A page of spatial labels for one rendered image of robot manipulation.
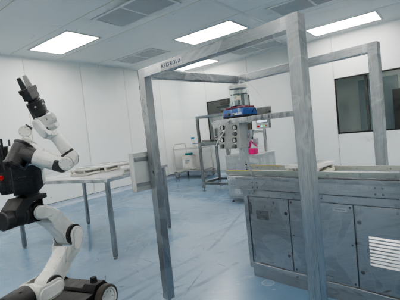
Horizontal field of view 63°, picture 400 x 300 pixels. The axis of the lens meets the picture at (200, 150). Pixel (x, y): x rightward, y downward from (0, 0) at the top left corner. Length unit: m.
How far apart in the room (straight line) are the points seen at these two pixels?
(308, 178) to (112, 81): 6.96
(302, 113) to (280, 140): 6.52
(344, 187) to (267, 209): 0.64
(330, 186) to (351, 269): 0.54
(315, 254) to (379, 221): 0.74
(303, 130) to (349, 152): 6.07
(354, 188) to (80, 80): 6.36
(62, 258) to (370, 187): 1.99
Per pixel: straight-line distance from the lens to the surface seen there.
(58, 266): 2.49
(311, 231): 1.52
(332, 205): 2.28
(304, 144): 1.45
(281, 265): 2.63
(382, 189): 2.09
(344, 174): 2.14
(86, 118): 7.51
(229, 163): 5.32
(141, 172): 2.21
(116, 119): 7.98
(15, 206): 2.23
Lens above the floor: 1.17
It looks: 3 degrees down
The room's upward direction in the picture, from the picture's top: 6 degrees counter-clockwise
